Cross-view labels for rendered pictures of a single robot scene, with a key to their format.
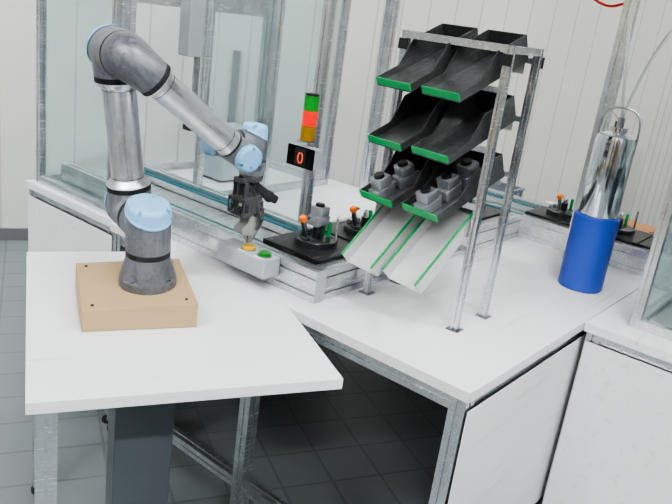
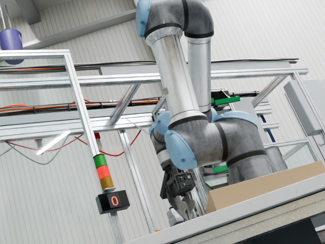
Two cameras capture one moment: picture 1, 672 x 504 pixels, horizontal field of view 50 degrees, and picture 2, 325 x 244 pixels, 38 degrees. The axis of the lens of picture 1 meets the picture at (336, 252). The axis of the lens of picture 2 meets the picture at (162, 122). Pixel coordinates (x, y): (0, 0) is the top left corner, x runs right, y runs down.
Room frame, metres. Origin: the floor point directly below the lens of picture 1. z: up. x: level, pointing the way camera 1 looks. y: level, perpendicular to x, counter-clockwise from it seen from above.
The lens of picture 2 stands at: (1.51, 1.77, 0.66)
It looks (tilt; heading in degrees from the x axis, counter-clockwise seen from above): 24 degrees up; 290
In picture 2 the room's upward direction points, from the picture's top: 20 degrees counter-clockwise
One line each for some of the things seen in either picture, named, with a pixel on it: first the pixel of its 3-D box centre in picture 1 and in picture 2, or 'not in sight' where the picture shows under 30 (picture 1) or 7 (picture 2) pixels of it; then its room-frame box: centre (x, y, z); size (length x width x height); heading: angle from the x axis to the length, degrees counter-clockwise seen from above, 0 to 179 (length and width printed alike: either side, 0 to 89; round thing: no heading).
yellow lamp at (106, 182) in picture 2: (307, 133); (107, 184); (2.43, 0.15, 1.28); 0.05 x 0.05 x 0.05
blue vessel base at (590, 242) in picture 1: (588, 250); not in sight; (2.49, -0.89, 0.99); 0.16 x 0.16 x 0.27
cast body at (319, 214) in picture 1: (321, 213); (174, 216); (2.23, 0.06, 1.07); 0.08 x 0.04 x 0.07; 143
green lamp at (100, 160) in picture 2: (311, 103); (100, 162); (2.43, 0.15, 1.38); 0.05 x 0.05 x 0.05
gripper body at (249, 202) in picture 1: (247, 195); (177, 177); (2.08, 0.28, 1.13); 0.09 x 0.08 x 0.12; 143
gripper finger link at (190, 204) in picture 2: (248, 230); (190, 205); (2.07, 0.27, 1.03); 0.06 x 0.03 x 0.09; 143
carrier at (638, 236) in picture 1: (619, 220); not in sight; (2.96, -1.16, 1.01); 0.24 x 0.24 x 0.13; 53
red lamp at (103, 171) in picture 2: (309, 118); (103, 173); (2.43, 0.15, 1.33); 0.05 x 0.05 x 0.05
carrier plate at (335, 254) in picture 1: (315, 245); not in sight; (2.22, 0.07, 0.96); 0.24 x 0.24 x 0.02; 53
